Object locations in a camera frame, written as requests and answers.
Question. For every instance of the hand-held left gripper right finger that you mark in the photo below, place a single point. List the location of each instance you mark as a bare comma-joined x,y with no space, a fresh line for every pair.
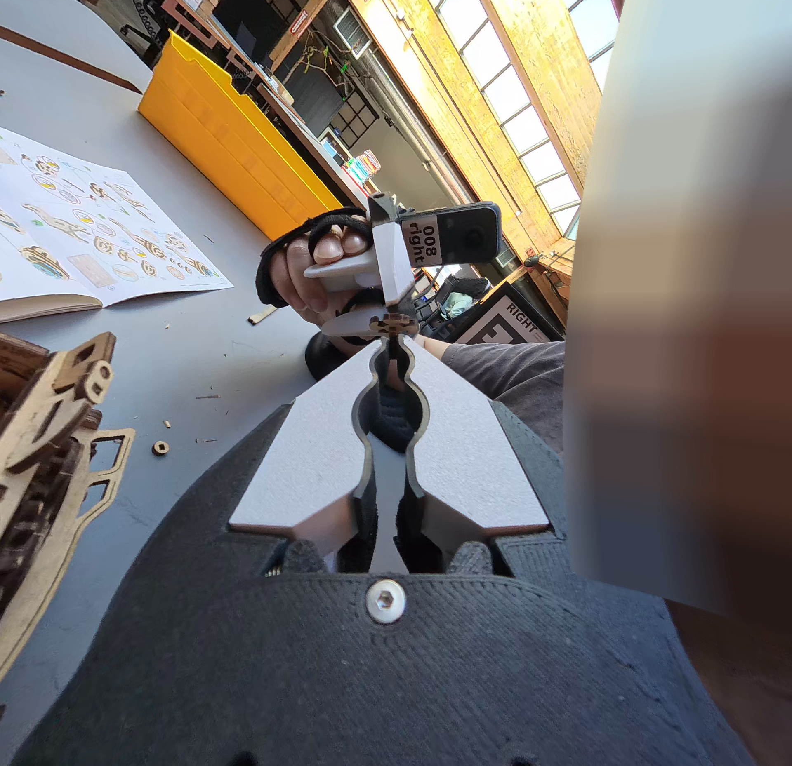
476,469

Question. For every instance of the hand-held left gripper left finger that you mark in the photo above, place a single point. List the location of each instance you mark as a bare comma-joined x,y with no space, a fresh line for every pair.
297,463

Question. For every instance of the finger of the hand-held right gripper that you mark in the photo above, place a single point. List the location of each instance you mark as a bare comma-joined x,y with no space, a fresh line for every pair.
391,259

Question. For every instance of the wooden gear piece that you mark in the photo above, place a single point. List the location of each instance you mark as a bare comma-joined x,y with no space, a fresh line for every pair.
393,325

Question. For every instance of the wooden mechanical model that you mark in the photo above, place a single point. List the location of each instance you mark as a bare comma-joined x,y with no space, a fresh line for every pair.
55,419

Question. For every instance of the person's right hand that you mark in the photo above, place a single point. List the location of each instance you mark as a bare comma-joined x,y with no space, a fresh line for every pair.
297,277

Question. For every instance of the black backpack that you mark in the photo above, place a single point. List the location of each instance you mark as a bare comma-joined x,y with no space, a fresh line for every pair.
433,308

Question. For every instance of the colourful striped stack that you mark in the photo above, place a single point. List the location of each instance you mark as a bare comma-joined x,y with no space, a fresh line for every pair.
362,169

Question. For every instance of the black framed tag board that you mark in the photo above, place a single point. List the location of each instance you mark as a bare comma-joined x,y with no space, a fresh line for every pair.
526,321

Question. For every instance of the flat wooden scrap strip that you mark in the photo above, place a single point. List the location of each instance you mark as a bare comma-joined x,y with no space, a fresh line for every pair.
263,314

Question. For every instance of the skylight window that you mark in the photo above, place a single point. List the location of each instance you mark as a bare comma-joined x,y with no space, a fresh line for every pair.
513,92

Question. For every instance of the yellow plastic bin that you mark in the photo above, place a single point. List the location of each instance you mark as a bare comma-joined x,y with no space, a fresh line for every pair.
235,141

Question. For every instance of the white instruction booklet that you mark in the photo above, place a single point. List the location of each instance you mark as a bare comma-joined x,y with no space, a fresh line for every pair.
93,253

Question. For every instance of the white wall vent unit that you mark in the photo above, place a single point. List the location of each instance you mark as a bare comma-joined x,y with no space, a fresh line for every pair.
352,33

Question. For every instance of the red wall sign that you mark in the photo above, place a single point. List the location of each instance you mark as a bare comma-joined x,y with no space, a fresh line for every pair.
299,22

